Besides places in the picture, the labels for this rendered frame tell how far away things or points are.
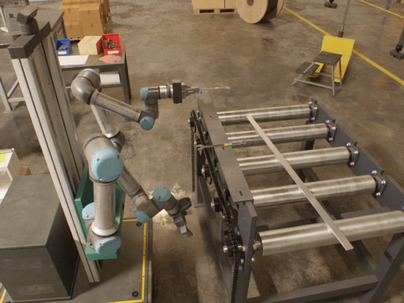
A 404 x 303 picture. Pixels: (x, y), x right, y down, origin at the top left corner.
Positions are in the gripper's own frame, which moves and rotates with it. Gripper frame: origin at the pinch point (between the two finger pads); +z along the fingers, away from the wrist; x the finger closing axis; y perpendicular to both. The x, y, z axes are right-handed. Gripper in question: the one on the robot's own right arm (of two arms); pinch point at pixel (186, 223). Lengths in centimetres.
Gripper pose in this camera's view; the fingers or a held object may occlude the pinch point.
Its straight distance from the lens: 177.2
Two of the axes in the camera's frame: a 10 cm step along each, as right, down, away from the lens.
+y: -9.0, 4.2, 1.0
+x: 2.3, 6.7, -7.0
